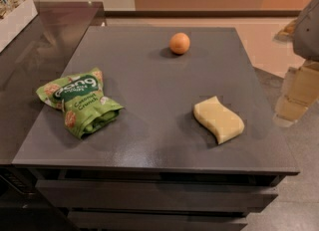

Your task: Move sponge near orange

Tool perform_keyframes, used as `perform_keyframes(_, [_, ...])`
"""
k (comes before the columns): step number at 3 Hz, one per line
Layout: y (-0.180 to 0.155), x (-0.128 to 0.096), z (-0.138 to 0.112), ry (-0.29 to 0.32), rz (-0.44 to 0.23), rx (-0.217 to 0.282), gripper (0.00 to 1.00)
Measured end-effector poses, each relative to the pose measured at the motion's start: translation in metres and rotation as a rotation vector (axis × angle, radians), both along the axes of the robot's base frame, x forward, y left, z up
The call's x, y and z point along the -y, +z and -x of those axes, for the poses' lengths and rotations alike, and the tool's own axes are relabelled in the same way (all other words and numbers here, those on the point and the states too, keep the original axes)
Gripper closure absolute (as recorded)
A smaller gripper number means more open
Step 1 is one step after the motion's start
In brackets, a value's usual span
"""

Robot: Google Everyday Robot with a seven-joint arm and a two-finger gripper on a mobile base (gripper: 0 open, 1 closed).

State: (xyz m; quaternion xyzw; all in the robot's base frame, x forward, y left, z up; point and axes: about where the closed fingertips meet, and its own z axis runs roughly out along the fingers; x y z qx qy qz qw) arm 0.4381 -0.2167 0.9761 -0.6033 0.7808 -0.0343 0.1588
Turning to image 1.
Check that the yellow sponge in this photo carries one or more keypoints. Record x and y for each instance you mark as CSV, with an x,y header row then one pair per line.
x,y
223,123

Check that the orange fruit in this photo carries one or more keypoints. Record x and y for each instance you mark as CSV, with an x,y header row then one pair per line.
x,y
179,43

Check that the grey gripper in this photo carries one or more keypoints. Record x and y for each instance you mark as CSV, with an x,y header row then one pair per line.
x,y
307,36

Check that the lower grey drawer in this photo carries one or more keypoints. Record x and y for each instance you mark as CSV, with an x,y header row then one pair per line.
x,y
154,222

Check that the white box with snacks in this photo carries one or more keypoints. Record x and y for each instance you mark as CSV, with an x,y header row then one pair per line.
x,y
15,15

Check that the green snack bag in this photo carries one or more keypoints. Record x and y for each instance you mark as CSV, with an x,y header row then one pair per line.
x,y
82,102

